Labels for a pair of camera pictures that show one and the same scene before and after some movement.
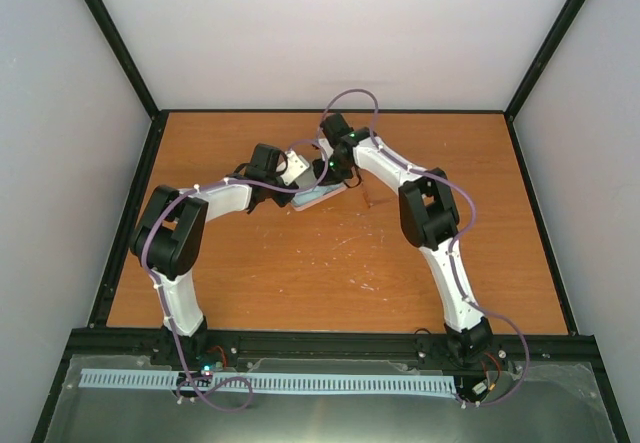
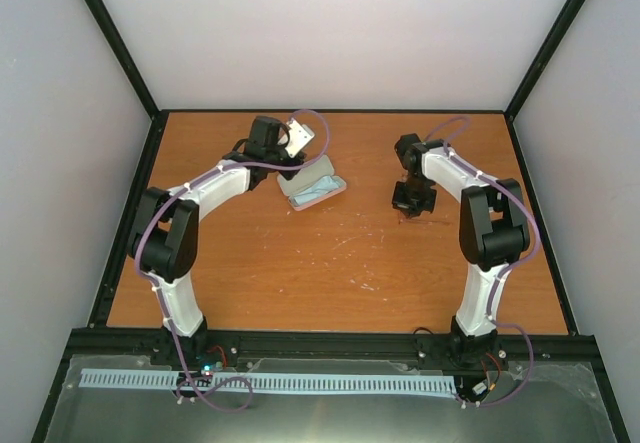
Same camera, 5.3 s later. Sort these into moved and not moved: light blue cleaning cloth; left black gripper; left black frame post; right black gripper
Moved: left black gripper; right black gripper
Not moved: left black frame post; light blue cleaning cloth
